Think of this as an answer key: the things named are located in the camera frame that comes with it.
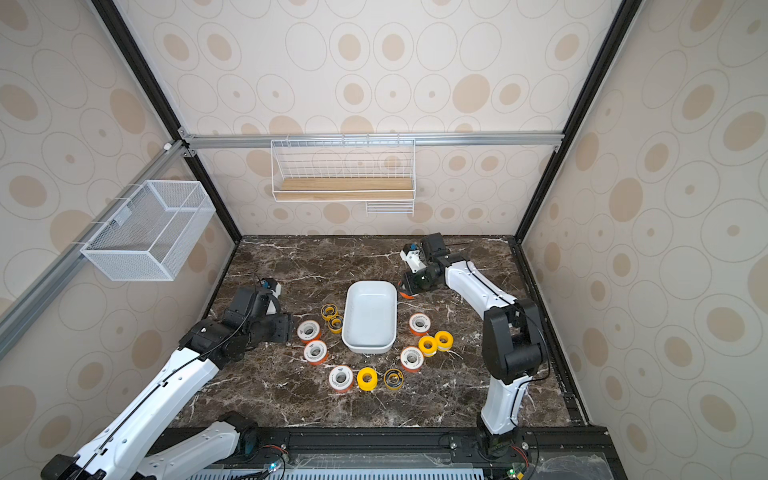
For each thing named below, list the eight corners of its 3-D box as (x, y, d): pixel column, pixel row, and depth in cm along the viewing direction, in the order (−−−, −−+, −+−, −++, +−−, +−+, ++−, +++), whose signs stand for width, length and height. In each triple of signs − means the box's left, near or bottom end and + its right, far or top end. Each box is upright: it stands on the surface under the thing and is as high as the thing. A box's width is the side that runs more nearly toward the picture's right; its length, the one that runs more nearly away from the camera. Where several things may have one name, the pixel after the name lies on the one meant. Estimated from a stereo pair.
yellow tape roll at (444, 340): (435, 351, 92) (436, 348, 90) (434, 333, 96) (434, 330, 94) (453, 351, 92) (454, 348, 90) (451, 333, 96) (452, 330, 94)
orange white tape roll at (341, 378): (328, 393, 84) (326, 390, 82) (331, 367, 89) (330, 364, 87) (352, 393, 84) (351, 390, 82) (354, 367, 89) (353, 364, 87)
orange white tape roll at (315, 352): (303, 365, 89) (301, 362, 87) (307, 343, 94) (305, 340, 92) (327, 365, 89) (325, 362, 87) (330, 343, 94) (329, 340, 92)
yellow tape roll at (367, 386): (357, 391, 84) (356, 389, 83) (358, 370, 88) (357, 367, 86) (377, 391, 84) (376, 389, 83) (377, 370, 88) (377, 367, 86)
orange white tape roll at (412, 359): (400, 372, 88) (400, 369, 86) (400, 349, 92) (400, 346, 90) (423, 372, 88) (424, 369, 86) (422, 349, 92) (422, 346, 90)
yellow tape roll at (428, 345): (419, 356, 91) (419, 353, 89) (417, 338, 94) (418, 335, 93) (437, 356, 91) (438, 353, 89) (435, 338, 94) (436, 335, 93)
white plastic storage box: (341, 355, 91) (338, 346, 86) (348, 291, 106) (346, 280, 101) (397, 355, 91) (398, 346, 86) (396, 291, 106) (397, 280, 101)
